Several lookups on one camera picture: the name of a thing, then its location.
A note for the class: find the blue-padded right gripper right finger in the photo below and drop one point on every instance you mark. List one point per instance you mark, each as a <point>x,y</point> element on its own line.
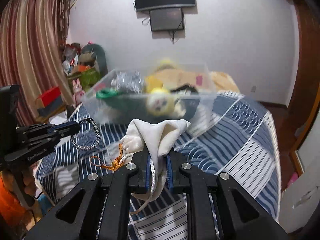
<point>218,207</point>

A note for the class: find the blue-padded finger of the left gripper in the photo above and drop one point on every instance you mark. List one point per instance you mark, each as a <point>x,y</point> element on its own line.
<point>65,125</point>

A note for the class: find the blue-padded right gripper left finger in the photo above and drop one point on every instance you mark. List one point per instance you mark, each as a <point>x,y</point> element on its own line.
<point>98,207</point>

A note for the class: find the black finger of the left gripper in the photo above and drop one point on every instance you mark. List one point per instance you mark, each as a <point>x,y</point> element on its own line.
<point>67,132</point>

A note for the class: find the green knitted cloth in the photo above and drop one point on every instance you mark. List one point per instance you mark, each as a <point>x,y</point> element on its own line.
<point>127,106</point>

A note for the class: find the white drawstring cloth bag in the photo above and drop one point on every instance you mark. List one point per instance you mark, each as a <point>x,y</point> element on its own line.
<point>159,140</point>

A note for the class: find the silver metallic scrubber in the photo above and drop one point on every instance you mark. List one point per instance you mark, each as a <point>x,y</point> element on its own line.
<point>128,82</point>

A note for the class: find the yellow green sponge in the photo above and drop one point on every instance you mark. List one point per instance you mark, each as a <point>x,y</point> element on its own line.
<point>151,82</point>

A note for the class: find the yellow white plush doll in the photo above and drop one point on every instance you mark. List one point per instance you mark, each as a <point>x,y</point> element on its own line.
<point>160,102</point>

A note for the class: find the clear plastic storage box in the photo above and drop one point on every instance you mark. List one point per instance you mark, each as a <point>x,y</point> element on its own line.
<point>101,113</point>

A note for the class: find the person's hand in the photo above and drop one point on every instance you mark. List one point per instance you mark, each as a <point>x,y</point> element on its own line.
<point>29,181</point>

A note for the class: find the pink rabbit toy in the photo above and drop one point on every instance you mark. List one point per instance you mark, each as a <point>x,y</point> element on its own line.
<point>78,92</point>

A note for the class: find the red and blue box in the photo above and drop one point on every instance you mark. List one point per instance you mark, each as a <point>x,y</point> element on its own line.
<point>49,101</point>

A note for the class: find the green storage box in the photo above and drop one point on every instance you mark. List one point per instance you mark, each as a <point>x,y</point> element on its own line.
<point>87,78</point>

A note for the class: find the blue white patterned bedspread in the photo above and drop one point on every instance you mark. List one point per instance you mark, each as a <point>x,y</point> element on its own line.
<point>241,140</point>

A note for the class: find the grey green plush toy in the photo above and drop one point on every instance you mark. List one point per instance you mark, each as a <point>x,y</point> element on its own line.
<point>95,54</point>

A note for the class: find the white panel with cutouts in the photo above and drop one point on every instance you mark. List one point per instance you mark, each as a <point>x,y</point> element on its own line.
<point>300,199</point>

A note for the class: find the striped red beige curtain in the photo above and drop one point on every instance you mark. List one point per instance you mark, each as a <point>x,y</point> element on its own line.
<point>32,34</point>

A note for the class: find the beige patchwork blanket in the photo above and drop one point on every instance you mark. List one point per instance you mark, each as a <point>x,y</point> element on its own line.
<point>202,81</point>

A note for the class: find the yellow curved pillow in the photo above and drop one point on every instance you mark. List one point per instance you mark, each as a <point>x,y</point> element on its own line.
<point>166,64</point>

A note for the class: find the wooden door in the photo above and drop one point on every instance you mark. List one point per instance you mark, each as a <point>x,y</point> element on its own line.
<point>305,97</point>

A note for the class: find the small wall monitor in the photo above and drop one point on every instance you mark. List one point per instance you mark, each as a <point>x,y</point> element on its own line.
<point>167,19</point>

